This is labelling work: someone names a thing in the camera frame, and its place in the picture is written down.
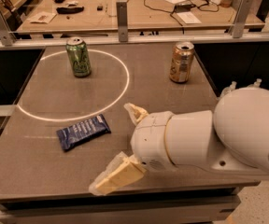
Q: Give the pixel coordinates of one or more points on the metal bracket left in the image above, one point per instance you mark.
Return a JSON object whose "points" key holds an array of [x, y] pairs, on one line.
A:
{"points": [[6, 37]]}

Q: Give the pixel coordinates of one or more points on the white paper card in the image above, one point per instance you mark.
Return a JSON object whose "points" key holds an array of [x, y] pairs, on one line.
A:
{"points": [[188, 18]]}

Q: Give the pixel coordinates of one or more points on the clear sanitizer bottle left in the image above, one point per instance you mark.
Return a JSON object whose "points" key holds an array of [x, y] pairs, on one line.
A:
{"points": [[228, 89]]}

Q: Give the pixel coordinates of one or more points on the white paper note left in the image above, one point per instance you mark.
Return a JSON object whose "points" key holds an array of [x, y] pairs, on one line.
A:
{"points": [[42, 17]]}

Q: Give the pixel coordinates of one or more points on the small black object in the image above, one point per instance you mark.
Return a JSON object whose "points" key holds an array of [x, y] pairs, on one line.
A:
{"points": [[100, 7]]}

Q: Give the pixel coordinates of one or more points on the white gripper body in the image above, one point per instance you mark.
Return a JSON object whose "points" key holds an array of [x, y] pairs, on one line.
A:
{"points": [[149, 140]]}

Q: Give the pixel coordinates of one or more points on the metal bracket right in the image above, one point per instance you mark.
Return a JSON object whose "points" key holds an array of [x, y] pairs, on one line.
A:
{"points": [[238, 26]]}

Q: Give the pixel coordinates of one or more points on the clear sanitizer bottle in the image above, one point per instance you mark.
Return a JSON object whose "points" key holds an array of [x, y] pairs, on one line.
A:
{"points": [[256, 83], [228, 89]]}

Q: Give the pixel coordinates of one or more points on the metal railing bar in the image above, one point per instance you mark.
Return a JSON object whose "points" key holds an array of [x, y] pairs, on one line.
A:
{"points": [[141, 39]]}

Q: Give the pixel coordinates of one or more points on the black tool on desk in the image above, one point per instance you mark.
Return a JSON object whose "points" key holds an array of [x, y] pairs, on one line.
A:
{"points": [[69, 10]]}

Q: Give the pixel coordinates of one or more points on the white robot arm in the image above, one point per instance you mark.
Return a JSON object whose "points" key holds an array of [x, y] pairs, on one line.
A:
{"points": [[231, 139]]}

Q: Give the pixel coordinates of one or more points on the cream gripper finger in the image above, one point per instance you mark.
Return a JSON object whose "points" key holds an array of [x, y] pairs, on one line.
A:
{"points": [[123, 170], [135, 112]]}

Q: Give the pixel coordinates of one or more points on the metal bracket middle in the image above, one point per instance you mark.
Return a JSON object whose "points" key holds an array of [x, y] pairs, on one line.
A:
{"points": [[122, 21]]}

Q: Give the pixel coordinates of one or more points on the metal bracket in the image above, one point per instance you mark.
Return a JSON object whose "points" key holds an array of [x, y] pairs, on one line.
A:
{"points": [[6, 37], [122, 21], [238, 26]]}

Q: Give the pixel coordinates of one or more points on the blue rxbar blueberry wrapper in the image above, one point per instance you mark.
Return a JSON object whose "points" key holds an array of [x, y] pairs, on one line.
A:
{"points": [[82, 132]]}

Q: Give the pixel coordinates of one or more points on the orange soda can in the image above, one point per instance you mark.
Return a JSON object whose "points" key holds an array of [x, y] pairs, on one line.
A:
{"points": [[182, 57]]}

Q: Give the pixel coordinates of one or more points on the clear sanitizer bottle right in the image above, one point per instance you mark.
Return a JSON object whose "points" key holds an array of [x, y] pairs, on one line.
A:
{"points": [[256, 83]]}

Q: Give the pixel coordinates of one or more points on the green soda can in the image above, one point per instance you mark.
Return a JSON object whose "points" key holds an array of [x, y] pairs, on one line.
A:
{"points": [[78, 56]]}

